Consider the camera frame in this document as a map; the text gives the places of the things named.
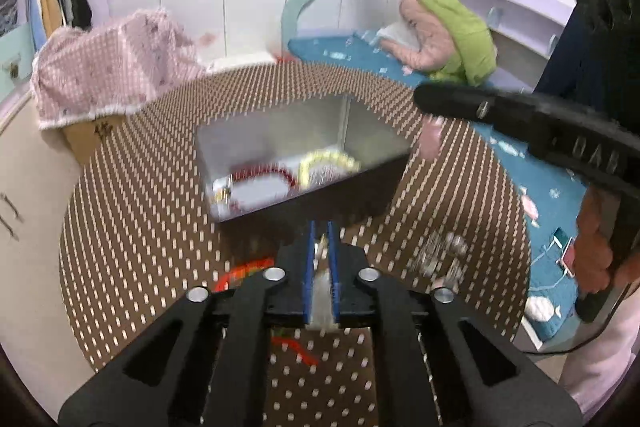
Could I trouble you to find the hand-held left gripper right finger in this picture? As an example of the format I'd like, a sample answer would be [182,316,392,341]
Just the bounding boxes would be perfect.
[327,221,583,427]

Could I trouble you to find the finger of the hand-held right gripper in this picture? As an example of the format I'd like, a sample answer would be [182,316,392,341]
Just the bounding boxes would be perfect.
[414,83,551,148]

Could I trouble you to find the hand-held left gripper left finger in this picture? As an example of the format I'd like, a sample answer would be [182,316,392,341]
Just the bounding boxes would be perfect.
[57,221,316,427]

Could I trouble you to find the pink charm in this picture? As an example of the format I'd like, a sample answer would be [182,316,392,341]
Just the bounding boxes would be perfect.
[419,118,444,160]

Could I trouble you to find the pale jade pendant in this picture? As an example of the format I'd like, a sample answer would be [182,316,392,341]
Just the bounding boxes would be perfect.
[307,234,336,333]

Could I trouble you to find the cream bead bracelet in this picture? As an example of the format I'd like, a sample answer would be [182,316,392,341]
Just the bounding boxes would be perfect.
[298,149,362,190]

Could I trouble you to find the red bead bracelet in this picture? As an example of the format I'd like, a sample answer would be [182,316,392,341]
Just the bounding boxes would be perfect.
[212,162,297,215]

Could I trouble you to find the grey metal tin box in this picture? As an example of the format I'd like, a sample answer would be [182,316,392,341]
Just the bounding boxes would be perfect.
[195,94,414,238]

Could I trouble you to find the person's right hand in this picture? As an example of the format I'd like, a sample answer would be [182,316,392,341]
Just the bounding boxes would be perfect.
[574,191,623,295]

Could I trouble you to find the white paper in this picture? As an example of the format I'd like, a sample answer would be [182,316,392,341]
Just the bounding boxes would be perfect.
[375,24,416,48]

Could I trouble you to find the dark navy garment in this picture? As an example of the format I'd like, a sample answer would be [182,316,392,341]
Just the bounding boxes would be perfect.
[534,4,581,100]

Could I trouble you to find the pink phone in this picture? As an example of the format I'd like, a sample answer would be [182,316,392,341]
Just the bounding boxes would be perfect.
[554,228,577,279]

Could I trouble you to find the brown polka dot tablecloth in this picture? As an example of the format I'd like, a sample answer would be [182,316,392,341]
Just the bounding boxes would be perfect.
[59,61,532,427]

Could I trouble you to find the person's pink trousers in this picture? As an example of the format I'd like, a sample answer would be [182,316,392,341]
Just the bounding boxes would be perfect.
[556,292,637,424]

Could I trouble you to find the white cabinet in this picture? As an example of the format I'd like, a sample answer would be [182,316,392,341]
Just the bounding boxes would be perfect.
[0,91,103,390]

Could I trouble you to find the white box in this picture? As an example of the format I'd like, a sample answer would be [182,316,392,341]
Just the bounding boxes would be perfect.
[207,50,276,74]

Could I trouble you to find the cardboard box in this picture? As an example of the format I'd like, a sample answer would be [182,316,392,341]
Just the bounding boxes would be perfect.
[62,113,127,166]

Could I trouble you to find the pink checkered cloth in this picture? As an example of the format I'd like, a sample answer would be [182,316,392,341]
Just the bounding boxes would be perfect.
[31,8,207,130]

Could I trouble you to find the teal drawer unit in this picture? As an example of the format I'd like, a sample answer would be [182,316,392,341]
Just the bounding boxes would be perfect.
[0,24,39,96]

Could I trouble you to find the row of hanging clothes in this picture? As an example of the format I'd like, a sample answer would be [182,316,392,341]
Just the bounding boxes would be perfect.
[25,0,94,54]

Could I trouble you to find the red cord bracelet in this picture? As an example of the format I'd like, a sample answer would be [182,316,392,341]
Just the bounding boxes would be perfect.
[216,257,321,367]

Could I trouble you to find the black cable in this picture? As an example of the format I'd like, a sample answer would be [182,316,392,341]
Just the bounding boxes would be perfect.
[515,289,632,356]

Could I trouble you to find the metal cabinet handle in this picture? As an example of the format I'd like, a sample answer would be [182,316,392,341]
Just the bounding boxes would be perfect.
[0,193,24,224]
[0,213,21,242]

